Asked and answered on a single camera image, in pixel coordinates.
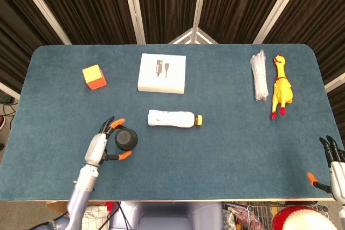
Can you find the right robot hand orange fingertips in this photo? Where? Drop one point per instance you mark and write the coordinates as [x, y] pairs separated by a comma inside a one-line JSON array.
[[337, 176]]

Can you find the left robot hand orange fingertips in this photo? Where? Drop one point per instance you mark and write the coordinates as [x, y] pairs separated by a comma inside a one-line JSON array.
[[95, 149]]

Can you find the black dome-shaped object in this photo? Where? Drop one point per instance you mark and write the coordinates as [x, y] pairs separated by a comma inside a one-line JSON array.
[[125, 139]]

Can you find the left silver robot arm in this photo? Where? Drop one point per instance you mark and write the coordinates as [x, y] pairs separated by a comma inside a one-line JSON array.
[[83, 178]]

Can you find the brown cardboard box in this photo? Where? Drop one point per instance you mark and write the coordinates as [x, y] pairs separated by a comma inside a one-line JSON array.
[[55, 205]]

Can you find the white checkered bag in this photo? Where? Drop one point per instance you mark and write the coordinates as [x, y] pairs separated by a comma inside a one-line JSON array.
[[94, 219]]

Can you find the orange and yellow cube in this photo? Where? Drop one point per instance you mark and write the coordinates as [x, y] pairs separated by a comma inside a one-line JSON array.
[[94, 77]]

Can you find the red drum with white skin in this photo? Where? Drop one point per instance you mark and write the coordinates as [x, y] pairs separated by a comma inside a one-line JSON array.
[[280, 222]]

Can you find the white-labelled bottle with yellow cap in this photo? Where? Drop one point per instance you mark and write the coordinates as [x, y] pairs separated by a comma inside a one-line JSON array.
[[172, 119]]

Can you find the white flat printed box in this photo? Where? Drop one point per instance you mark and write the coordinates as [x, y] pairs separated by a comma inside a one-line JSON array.
[[151, 82]]

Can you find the red and black shoe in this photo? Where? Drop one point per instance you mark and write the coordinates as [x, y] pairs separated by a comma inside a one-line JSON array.
[[2, 122]]

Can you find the yellow rubber chicken toy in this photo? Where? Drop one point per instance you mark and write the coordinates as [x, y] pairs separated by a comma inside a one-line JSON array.
[[281, 90]]

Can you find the grey-blue robot torso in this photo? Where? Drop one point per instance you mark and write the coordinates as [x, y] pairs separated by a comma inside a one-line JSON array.
[[178, 216]]

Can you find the blue table cloth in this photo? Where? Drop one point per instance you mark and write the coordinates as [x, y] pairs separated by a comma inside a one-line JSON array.
[[215, 154]]

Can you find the white triangular partition foot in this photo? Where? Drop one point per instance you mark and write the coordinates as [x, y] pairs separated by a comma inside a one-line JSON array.
[[180, 37]]

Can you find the dark brown pleated curtain panel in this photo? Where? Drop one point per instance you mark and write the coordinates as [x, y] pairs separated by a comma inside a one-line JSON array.
[[89, 6], [323, 12], [16, 25], [237, 3], [167, 3]]

